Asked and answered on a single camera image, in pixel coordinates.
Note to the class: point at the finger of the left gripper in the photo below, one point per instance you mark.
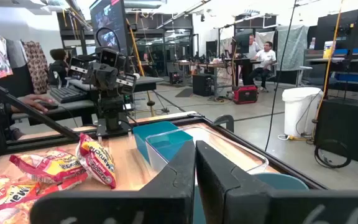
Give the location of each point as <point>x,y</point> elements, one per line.
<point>79,69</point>
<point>124,82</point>

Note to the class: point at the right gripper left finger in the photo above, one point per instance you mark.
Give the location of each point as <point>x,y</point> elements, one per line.
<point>166,202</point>

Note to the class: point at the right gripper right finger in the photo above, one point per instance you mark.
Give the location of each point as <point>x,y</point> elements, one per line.
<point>228,202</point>

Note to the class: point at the red yellow noodle packet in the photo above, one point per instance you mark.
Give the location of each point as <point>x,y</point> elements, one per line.
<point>50,166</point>
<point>8,199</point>
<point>98,160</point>

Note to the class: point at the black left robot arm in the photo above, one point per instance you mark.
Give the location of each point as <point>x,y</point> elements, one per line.
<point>112,109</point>

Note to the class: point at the person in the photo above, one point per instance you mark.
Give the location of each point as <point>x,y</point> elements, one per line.
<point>264,65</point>
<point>253,46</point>
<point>58,67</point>

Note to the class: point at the black keyboard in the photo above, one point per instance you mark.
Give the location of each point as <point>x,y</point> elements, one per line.
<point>68,93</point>

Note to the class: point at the black desk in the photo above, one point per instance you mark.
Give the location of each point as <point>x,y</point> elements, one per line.
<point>73,107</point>

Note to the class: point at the brown patterned cloth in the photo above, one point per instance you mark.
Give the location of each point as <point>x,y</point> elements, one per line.
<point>36,67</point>

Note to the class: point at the black computer mouse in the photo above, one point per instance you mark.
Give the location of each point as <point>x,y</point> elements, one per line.
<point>48,105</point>

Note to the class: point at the large black monitor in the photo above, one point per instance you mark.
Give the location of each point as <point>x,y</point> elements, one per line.
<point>109,25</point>

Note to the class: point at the person's hand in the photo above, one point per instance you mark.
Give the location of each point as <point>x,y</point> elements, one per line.
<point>31,102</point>

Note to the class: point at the teal rectangular plastic bin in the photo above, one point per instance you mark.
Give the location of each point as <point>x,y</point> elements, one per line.
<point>154,135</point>

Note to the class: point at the black computer tower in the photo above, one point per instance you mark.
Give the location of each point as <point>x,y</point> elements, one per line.
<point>202,84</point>

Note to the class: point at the black table clamp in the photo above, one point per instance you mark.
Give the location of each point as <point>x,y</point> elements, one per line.
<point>225,120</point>

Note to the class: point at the red black equipment box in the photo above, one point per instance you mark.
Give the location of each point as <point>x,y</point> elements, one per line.
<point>245,94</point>

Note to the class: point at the white trash bin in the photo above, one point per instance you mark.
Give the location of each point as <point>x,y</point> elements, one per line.
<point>300,112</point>

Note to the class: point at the black cabinet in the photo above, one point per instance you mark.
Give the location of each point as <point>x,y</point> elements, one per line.
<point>348,130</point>

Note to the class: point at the grey tarp sheet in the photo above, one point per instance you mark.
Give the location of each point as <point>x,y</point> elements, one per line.
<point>292,46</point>

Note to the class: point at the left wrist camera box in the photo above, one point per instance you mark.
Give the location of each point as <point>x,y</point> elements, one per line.
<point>108,57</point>

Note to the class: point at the black diagonal frame strut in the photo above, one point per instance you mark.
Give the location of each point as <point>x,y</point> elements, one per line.
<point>26,109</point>

